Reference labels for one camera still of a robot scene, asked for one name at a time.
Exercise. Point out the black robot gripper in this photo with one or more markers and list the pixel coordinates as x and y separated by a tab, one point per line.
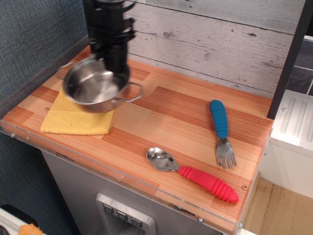
109	32

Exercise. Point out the stainless steel pot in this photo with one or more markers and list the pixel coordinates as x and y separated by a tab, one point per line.
96	89

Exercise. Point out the yellow folded cloth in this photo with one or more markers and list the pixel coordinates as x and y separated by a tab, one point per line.
66	117

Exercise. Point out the grey toy dispenser panel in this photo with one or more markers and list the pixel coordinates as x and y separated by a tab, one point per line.
121	219

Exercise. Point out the orange and black object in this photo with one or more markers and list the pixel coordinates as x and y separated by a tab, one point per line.
15	222

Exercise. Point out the white toy sink unit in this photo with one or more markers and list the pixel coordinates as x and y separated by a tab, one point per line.
288	158

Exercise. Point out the red handled spoon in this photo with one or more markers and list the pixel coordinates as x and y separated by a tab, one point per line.
163	161

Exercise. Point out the blue handled fork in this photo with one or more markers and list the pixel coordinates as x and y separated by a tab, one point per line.
224	151

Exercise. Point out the dark right shelf post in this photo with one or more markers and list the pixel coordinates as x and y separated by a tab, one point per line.
300	32

